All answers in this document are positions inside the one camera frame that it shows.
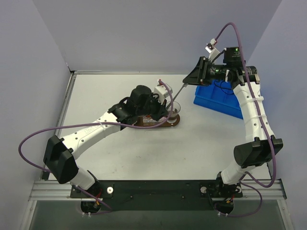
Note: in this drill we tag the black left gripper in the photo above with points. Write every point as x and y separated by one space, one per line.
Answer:
158 110

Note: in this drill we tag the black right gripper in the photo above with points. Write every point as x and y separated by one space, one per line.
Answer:
204 71

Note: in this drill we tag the pink toothbrush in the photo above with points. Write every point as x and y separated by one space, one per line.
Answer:
163 118

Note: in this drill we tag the clear textured toothbrush holder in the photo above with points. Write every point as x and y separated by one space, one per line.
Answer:
148 121

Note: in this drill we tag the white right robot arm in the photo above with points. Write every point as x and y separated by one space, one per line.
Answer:
261 144

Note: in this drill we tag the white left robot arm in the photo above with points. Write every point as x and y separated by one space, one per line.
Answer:
61 153

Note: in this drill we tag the brown oval wooden tray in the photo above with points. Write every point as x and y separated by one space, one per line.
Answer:
164 124

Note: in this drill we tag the blue plastic bin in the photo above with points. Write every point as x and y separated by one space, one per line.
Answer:
218 97

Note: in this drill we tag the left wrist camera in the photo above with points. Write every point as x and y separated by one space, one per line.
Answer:
162 91

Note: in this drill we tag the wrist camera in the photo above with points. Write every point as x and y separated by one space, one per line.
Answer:
162 91
212 50

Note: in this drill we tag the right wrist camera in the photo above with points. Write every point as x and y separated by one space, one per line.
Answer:
212 50

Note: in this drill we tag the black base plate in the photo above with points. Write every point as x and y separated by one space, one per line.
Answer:
166 195

